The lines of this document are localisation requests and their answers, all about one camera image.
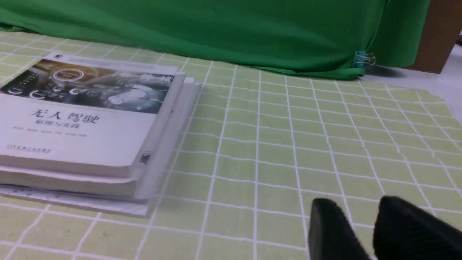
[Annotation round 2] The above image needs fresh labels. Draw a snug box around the brown cardboard box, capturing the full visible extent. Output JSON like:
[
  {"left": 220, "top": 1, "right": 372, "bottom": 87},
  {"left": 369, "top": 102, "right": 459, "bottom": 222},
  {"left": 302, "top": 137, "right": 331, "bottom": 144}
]
[{"left": 406, "top": 0, "right": 462, "bottom": 74}]

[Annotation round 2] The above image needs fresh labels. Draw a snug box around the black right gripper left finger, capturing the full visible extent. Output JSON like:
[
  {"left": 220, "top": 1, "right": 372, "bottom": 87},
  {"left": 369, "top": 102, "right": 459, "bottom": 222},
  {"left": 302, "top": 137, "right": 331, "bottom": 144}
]
[{"left": 308, "top": 198, "right": 370, "bottom": 260}]

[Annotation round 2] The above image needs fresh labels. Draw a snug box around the thin bottom booklet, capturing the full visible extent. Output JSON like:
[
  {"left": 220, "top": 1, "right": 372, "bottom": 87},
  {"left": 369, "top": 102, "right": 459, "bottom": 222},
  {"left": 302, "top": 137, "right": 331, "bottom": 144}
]
[{"left": 0, "top": 185, "right": 155, "bottom": 217}]

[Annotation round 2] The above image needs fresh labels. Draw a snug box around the white book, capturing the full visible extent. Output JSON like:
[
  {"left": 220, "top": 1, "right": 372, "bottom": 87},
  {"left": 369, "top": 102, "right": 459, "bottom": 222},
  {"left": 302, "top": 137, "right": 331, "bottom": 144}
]
[
  {"left": 1, "top": 77, "right": 201, "bottom": 201},
  {"left": 0, "top": 52, "right": 186, "bottom": 178}
]

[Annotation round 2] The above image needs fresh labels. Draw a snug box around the green backdrop cloth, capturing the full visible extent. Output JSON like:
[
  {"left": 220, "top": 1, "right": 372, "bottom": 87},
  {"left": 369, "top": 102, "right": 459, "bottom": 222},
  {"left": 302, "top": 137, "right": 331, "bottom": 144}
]
[{"left": 1, "top": 0, "right": 430, "bottom": 80}]

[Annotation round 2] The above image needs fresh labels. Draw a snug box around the white top book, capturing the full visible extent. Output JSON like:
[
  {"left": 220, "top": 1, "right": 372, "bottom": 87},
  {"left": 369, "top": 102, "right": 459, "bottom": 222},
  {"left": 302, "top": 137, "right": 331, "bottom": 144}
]
[{"left": 0, "top": 52, "right": 186, "bottom": 178}]

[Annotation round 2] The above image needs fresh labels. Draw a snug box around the white middle book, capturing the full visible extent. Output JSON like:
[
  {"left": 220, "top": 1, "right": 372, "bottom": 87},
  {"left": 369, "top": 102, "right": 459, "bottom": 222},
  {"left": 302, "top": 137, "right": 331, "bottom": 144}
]
[{"left": 1, "top": 77, "right": 201, "bottom": 201}]

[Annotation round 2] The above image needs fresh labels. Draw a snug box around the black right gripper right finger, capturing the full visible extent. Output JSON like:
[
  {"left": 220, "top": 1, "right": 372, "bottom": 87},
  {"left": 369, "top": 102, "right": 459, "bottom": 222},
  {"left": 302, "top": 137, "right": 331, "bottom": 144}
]
[{"left": 373, "top": 196, "right": 462, "bottom": 260}]

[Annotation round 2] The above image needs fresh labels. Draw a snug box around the teal binder clip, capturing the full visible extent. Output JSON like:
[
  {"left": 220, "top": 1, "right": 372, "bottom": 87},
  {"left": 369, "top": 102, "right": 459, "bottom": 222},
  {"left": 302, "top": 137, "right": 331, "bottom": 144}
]
[{"left": 352, "top": 51, "right": 376, "bottom": 68}]

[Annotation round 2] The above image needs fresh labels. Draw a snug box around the green checkered tablecloth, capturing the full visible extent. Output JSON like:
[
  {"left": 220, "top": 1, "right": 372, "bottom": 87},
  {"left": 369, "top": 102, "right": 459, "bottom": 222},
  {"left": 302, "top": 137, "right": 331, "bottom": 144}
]
[{"left": 1, "top": 32, "right": 461, "bottom": 260}]

